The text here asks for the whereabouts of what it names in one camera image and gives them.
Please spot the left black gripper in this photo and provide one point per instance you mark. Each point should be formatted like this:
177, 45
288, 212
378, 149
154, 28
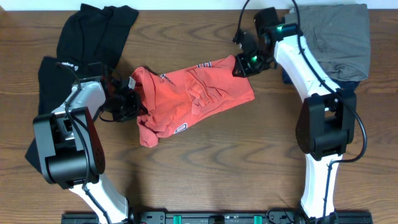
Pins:
136, 104

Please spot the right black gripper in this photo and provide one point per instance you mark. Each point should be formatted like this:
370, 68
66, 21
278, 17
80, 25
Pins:
243, 70

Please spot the red orange t-shirt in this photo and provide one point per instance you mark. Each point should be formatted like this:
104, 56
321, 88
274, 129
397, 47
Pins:
179, 99

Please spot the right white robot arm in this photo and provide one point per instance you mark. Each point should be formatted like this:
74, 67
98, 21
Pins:
325, 124

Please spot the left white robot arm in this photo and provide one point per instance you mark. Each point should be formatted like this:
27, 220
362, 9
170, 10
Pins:
69, 148

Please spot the black t-shirt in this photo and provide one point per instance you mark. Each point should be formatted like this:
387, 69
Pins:
89, 36

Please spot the folded grey garment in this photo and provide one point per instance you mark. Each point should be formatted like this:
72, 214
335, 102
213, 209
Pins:
338, 36

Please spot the folded dark blue jeans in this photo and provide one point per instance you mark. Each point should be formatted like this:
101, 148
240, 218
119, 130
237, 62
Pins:
287, 76

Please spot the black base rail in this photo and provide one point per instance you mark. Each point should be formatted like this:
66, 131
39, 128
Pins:
273, 216

